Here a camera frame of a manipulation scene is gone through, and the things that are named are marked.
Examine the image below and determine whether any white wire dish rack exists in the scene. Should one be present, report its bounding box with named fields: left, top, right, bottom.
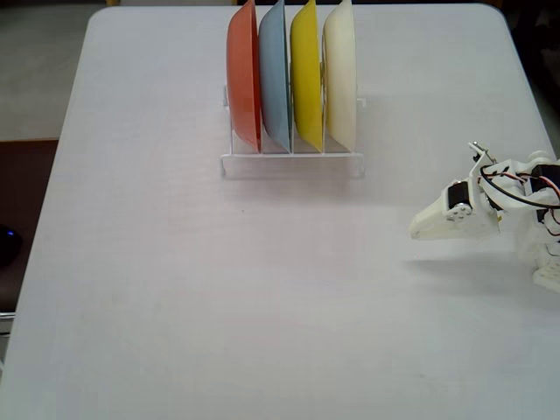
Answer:
left=220, top=85, right=368, bottom=179

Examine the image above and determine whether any yellow plate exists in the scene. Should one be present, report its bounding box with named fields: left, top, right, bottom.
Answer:
left=290, top=0, right=327, bottom=154

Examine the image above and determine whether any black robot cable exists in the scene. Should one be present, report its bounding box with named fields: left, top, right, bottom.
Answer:
left=476, top=162, right=560, bottom=207

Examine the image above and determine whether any white metal frame piece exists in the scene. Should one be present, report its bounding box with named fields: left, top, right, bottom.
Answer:
left=0, top=311, right=18, bottom=338

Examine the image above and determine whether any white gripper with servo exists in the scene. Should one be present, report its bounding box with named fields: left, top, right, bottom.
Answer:
left=409, top=167, right=502, bottom=245

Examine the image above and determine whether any light blue plate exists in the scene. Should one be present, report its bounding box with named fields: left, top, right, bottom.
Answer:
left=257, top=0, right=293, bottom=154

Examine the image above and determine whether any wrist camera on white bracket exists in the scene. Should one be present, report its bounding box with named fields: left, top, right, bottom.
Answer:
left=466, top=139, right=491, bottom=176

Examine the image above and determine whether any orange plate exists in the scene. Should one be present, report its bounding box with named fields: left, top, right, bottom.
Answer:
left=226, top=0, right=263, bottom=155

